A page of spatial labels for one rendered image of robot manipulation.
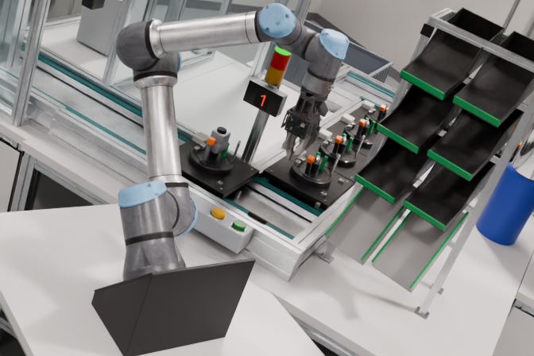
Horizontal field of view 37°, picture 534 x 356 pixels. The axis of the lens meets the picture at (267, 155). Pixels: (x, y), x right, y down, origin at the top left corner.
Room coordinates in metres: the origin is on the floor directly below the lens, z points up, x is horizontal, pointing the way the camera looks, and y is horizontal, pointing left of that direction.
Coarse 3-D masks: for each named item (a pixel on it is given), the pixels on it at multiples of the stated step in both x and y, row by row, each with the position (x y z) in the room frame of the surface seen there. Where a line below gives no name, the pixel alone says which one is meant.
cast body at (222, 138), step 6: (216, 132) 2.18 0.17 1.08; (222, 132) 2.18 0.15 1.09; (228, 132) 2.21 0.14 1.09; (216, 138) 2.18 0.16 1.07; (222, 138) 2.17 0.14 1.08; (228, 138) 2.21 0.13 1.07; (216, 144) 2.17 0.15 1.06; (222, 144) 2.18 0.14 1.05; (216, 150) 2.16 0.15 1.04; (222, 150) 2.20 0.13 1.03
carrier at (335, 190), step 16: (288, 160) 2.42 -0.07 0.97; (304, 160) 2.39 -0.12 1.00; (336, 160) 2.37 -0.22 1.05; (272, 176) 2.28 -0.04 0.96; (288, 176) 2.30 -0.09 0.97; (304, 176) 2.30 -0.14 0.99; (320, 176) 2.35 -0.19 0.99; (336, 176) 2.43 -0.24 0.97; (304, 192) 2.24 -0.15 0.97; (320, 192) 2.28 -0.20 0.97; (336, 192) 2.32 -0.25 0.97
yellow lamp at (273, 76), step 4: (268, 68) 2.28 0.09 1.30; (272, 68) 2.27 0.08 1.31; (268, 72) 2.28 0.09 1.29; (272, 72) 2.27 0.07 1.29; (276, 72) 2.27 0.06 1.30; (280, 72) 2.27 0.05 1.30; (268, 76) 2.27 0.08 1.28; (272, 76) 2.27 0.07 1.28; (276, 76) 2.27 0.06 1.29; (280, 76) 2.28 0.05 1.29; (268, 80) 2.27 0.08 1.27; (272, 80) 2.27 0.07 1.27; (276, 80) 2.27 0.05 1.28; (280, 80) 2.28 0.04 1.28; (276, 84) 2.27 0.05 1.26
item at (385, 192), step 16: (384, 144) 2.08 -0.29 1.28; (432, 144) 2.17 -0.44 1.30; (384, 160) 2.08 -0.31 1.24; (400, 160) 2.09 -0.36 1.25; (416, 160) 2.10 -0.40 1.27; (432, 160) 2.07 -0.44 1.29; (368, 176) 2.01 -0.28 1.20; (384, 176) 2.02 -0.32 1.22; (400, 176) 2.03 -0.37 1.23; (416, 176) 2.01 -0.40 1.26; (384, 192) 1.94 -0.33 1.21; (400, 192) 1.95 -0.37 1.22
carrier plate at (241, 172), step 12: (192, 144) 2.28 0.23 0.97; (180, 156) 2.17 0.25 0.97; (192, 168) 2.12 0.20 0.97; (240, 168) 2.24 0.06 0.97; (252, 168) 2.26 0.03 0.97; (192, 180) 2.08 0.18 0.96; (204, 180) 2.08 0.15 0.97; (216, 180) 2.11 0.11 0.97; (228, 180) 2.13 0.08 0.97; (240, 180) 2.16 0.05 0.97; (216, 192) 2.05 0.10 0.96; (228, 192) 2.08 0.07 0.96
